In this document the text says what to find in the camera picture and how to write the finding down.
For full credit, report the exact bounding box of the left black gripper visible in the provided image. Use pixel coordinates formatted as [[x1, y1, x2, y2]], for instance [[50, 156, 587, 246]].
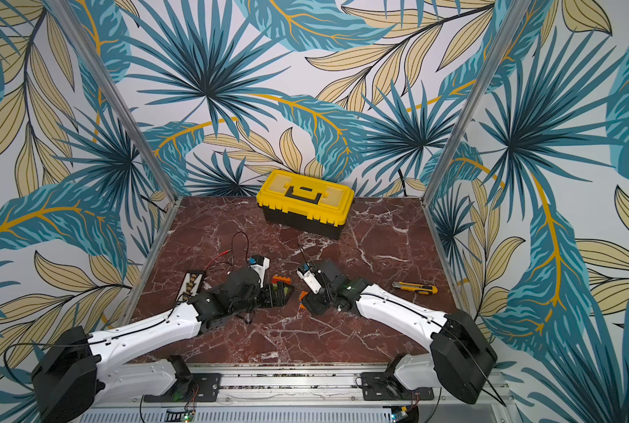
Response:
[[232, 279, 296, 317]]

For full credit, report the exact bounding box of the orange 2x4 brick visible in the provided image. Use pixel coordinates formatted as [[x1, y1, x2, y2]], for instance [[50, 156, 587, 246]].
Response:
[[299, 291, 308, 309], [271, 276, 291, 285]]

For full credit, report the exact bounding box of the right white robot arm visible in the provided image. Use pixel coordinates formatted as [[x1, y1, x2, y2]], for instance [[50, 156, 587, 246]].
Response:
[[297, 260, 498, 405]]

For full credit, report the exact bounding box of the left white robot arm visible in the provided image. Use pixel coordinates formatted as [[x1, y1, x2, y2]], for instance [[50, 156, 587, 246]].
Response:
[[32, 264, 293, 422]]

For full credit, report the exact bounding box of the yellow utility knife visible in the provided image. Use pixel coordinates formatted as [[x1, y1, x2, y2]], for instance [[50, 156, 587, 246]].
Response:
[[392, 282, 438, 295]]

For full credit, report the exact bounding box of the yellow black toolbox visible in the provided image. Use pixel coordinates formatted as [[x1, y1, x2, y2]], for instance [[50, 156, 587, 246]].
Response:
[[256, 170, 354, 240]]

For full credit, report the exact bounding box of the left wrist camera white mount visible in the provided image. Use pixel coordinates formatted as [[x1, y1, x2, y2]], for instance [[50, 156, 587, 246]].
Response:
[[249, 255, 270, 287]]

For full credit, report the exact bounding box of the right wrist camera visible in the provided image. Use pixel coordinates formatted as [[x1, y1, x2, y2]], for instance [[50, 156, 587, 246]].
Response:
[[297, 264, 322, 294]]

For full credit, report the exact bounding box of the black probe cable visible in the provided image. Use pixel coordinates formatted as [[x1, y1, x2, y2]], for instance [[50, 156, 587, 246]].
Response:
[[231, 231, 251, 265]]

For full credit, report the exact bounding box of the aluminium front rail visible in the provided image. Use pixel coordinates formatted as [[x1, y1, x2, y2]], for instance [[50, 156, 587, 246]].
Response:
[[80, 363, 522, 422]]

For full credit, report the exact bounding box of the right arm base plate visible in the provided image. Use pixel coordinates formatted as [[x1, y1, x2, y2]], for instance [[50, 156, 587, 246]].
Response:
[[356, 372, 435, 401]]

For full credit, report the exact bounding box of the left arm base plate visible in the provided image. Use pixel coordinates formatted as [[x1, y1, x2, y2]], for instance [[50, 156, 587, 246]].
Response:
[[169, 373, 221, 403]]

